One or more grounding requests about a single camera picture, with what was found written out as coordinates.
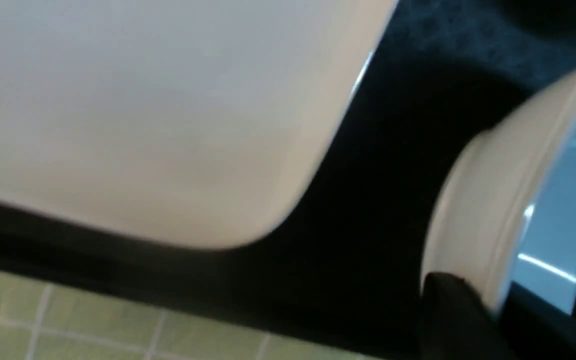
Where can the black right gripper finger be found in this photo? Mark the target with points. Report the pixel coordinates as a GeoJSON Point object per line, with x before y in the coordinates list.
{"type": "Point", "coordinates": [455, 325]}

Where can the white small bowl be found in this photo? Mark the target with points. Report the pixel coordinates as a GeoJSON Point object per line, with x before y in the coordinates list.
{"type": "Point", "coordinates": [506, 213]}

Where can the large white square plate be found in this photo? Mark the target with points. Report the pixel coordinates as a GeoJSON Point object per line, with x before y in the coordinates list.
{"type": "Point", "coordinates": [192, 123]}

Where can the black plastic serving tray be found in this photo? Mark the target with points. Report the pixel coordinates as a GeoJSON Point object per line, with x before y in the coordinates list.
{"type": "Point", "coordinates": [343, 268]}

